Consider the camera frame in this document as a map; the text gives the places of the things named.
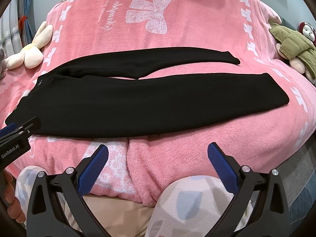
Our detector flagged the striped curtain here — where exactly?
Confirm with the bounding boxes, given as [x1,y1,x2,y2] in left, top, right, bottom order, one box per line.
[1,0,34,57]

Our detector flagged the doll in green jacket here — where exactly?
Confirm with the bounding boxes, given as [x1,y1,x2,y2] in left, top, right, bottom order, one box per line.
[269,20,315,85]

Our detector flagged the black pants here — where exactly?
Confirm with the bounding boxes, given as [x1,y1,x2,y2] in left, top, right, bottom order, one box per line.
[5,47,289,138]

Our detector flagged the pink fleece blanket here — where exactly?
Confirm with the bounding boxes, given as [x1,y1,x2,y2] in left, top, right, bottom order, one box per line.
[1,0,315,207]

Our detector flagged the cream flower plush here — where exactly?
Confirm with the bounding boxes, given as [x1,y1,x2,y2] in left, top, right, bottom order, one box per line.
[4,21,54,70]

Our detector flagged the person's left hand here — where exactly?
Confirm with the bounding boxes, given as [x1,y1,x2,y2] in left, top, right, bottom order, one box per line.
[3,170,26,224]

